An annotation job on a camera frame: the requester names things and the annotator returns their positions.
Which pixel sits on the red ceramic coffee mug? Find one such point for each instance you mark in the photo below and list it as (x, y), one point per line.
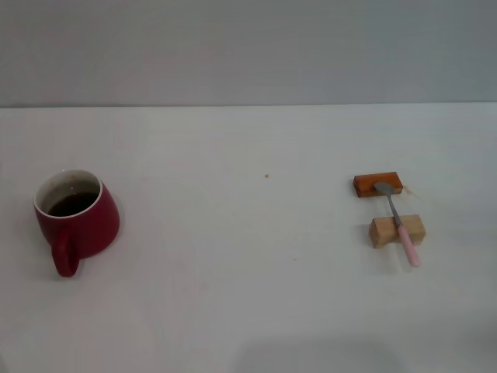
(95, 229)

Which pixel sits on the dark orange wooden block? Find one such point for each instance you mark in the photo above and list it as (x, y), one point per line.
(367, 182)

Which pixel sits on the light wooden block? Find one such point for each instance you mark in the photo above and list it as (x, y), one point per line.
(382, 233)

